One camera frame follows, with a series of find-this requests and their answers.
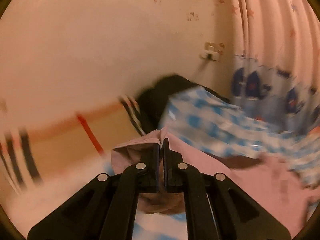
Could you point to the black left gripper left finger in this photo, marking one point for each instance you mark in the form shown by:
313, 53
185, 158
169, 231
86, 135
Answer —
104, 208

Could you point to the pink curtain with blue print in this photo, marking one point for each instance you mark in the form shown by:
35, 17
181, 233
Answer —
276, 63

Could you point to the wall power socket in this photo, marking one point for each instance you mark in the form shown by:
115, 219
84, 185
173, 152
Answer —
212, 51

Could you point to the blue checkered plastic bed cover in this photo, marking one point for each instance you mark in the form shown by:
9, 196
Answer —
160, 216

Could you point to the pink and brown garment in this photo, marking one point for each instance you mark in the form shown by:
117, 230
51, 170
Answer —
267, 180

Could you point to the black cloth behind pillow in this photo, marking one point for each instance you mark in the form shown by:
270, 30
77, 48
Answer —
153, 100

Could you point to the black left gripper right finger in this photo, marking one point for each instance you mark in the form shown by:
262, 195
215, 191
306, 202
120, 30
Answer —
216, 208

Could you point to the blue checkered wrapped pillow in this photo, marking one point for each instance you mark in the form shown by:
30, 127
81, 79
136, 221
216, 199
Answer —
218, 128

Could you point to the striped black white cloth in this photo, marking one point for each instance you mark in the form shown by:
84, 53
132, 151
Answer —
133, 111

